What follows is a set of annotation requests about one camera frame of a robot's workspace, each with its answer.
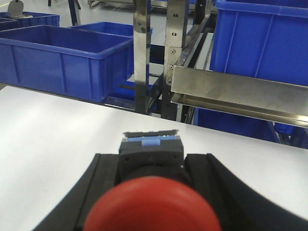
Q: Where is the blue bin far left lower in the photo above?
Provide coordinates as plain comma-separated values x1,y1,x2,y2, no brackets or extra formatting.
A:
0,12,60,31

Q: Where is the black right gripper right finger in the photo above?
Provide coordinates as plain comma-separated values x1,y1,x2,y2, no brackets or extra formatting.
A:
185,154,308,231

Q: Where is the large blue bin right shelf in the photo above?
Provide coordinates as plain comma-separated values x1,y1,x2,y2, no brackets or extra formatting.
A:
210,0,308,86

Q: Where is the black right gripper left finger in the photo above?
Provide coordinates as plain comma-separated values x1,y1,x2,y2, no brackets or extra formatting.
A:
34,154,119,231

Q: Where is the blue bin bottom right shelf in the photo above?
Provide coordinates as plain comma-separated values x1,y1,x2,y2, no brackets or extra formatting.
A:
195,107,280,142

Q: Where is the large blue bin lower left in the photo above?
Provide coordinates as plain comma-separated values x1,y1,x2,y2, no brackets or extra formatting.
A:
0,26,134,102

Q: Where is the blue bin behind lower left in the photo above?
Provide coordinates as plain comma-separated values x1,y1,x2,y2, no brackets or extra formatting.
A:
68,21,153,39

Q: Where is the stainless steel shelving rack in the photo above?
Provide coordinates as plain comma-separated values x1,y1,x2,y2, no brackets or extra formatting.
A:
86,0,308,128

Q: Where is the red emergency stop button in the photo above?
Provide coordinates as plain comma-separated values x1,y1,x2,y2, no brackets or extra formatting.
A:
83,129,221,231

